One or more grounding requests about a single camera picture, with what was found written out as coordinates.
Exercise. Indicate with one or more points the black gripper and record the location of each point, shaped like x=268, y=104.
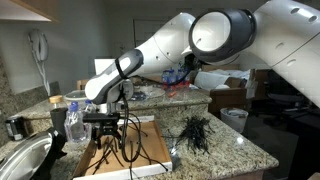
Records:
x=108, y=123

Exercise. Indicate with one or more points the glass jar wooden lid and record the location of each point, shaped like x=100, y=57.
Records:
x=57, y=102

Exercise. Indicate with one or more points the white wall phone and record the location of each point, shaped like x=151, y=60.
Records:
x=40, y=50

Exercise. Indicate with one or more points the orange marker pen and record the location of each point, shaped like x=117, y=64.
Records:
x=172, y=94

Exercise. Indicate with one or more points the black zip ties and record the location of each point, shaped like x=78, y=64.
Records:
x=113, y=156
x=195, y=131

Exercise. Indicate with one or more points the fiji water bottle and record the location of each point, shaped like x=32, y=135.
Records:
x=165, y=76
x=179, y=78
x=172, y=78

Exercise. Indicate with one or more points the clear water bottle pack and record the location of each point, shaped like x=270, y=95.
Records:
x=76, y=130

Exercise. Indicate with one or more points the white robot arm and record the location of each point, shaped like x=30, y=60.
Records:
x=285, y=34

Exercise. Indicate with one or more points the white waste bin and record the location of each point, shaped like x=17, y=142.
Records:
x=234, y=117

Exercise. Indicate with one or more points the white plate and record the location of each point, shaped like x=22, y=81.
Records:
x=76, y=95

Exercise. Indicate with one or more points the shallow cardboard box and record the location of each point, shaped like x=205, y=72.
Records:
x=150, y=150

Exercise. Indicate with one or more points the wooden upper cabinets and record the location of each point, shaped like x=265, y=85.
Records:
x=29, y=10

